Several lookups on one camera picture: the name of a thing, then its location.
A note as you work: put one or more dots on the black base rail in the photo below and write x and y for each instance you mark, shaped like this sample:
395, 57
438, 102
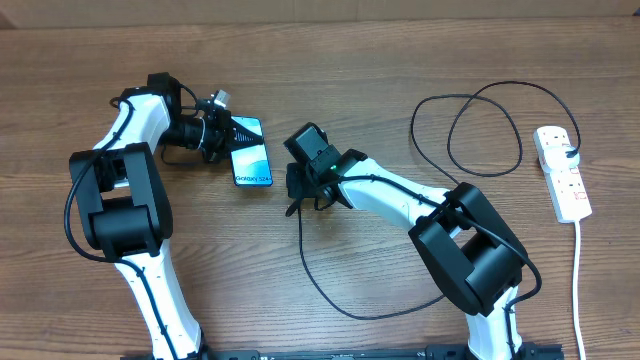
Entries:
529, 351

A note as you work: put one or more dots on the blue Galaxy smartphone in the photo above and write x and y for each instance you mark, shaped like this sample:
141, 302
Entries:
251, 167

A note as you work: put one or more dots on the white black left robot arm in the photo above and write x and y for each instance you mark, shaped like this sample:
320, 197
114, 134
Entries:
124, 209

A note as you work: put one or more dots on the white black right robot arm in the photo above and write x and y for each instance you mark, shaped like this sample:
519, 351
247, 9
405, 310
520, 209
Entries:
472, 255

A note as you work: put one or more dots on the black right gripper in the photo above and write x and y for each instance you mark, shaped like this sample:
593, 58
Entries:
298, 181

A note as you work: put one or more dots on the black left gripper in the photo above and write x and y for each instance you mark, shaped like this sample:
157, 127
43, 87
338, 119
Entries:
224, 129

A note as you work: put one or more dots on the white power strip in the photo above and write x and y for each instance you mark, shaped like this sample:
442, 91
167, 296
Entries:
566, 188

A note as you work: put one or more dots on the white charger adapter plug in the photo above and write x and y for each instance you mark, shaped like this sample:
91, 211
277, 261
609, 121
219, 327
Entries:
558, 158

